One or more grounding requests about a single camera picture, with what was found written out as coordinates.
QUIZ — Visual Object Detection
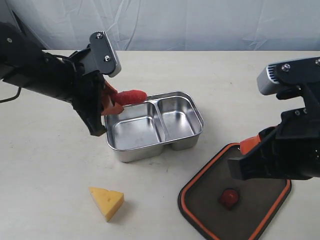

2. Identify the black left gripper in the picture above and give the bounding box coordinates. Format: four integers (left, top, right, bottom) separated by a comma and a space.
57, 43, 124, 137

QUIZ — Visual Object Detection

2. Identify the yellow toy cheese wedge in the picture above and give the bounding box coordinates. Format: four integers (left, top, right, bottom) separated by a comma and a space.
89, 187, 125, 222

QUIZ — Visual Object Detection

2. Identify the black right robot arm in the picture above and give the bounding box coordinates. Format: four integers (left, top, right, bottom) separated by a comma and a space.
227, 82, 320, 181

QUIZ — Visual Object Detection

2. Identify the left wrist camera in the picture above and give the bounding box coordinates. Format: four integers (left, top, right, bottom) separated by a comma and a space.
89, 31, 122, 78

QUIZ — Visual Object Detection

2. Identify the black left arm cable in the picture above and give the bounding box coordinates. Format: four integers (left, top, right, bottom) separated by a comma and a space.
0, 86, 21, 104

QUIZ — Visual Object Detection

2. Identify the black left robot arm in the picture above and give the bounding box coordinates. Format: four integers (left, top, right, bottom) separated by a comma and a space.
0, 22, 121, 137

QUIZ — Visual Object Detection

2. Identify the steel two-compartment lunch box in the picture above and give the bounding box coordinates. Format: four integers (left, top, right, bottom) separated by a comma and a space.
104, 91, 204, 163

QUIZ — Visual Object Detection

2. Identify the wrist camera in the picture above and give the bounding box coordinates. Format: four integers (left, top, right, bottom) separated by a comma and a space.
256, 56, 320, 96
89, 31, 122, 78

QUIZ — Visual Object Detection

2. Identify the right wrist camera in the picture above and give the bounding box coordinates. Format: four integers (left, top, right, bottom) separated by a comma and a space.
256, 56, 320, 96

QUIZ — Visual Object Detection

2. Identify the dark transparent lid orange seal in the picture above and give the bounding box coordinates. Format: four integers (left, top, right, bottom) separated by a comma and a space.
177, 143, 292, 240

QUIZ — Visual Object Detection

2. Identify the white backdrop curtain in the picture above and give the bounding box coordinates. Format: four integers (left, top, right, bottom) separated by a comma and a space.
0, 0, 320, 51

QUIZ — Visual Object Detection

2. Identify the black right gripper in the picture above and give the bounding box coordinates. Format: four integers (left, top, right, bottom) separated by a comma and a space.
227, 82, 320, 180

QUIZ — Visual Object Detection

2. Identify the red toy sausage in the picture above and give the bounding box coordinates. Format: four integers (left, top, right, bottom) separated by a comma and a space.
110, 89, 147, 106

